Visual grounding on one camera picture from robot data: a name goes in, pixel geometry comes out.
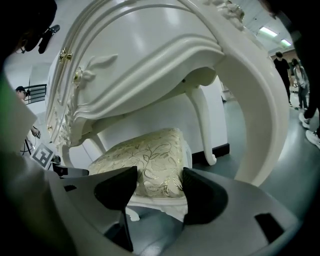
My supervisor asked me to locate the gold floral upholstered stool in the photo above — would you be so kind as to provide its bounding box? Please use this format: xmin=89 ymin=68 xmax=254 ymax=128
xmin=87 ymin=127 xmax=194 ymax=224

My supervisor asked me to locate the ceiling tube light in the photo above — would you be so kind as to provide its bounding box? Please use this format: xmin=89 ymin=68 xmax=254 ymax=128
xmin=258 ymin=24 xmax=280 ymax=37

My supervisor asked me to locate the black balcony railing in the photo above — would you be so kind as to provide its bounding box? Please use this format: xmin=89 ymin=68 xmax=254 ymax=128
xmin=23 ymin=83 xmax=48 ymax=105

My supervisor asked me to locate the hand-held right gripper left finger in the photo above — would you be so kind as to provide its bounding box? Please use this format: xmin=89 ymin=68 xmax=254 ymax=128
xmin=53 ymin=165 xmax=141 ymax=256

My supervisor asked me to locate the white ornate dressing table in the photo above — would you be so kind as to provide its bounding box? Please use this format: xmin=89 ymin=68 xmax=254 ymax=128
xmin=44 ymin=0 xmax=291 ymax=189

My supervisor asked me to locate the black head-worn camera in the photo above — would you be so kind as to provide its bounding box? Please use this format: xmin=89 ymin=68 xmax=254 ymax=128
xmin=37 ymin=24 xmax=61 ymax=55

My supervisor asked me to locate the gold drawer knob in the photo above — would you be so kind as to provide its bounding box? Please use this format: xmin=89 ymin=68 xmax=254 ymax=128
xmin=58 ymin=47 xmax=74 ymax=64
xmin=72 ymin=66 xmax=84 ymax=83

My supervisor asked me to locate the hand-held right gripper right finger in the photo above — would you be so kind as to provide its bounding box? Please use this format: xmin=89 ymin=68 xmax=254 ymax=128
xmin=142 ymin=167 xmax=299 ymax=256

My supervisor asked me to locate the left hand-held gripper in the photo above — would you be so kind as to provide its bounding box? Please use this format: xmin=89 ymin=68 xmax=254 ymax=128
xmin=29 ymin=142 xmax=90 ymax=179

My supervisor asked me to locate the person's head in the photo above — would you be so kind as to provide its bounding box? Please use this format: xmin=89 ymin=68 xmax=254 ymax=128
xmin=9 ymin=0 xmax=58 ymax=55

